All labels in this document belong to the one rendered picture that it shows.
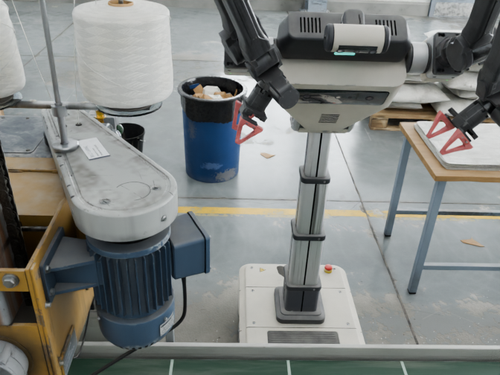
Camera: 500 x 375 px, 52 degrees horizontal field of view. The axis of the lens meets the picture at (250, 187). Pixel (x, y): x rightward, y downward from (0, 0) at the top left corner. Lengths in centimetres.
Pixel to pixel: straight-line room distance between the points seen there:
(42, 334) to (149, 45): 52
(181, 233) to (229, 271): 194
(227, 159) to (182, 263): 268
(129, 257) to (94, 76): 31
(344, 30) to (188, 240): 70
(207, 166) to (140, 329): 269
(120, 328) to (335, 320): 144
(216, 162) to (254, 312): 156
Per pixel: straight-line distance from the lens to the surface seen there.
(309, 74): 153
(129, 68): 89
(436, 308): 292
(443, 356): 215
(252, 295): 238
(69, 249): 97
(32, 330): 98
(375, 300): 285
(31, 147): 126
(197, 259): 98
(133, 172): 94
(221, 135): 351
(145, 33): 88
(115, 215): 83
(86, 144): 106
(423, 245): 275
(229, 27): 130
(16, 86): 102
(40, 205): 104
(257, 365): 195
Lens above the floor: 187
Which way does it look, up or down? 31 degrees down
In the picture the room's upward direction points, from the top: 3 degrees clockwise
